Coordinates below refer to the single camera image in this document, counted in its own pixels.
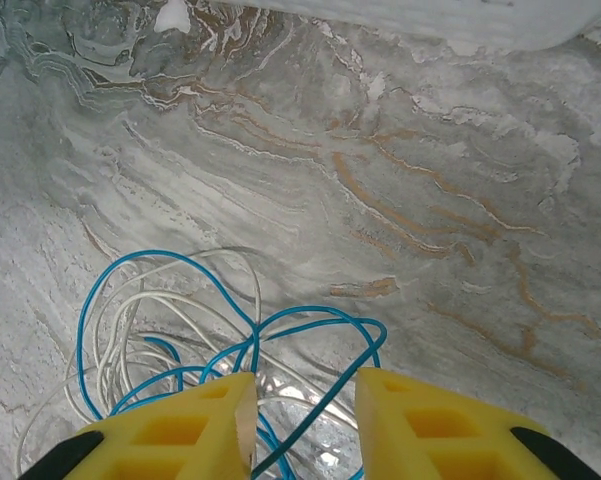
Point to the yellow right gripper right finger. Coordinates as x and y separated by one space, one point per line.
430 435

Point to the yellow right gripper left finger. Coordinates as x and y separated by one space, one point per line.
180 430

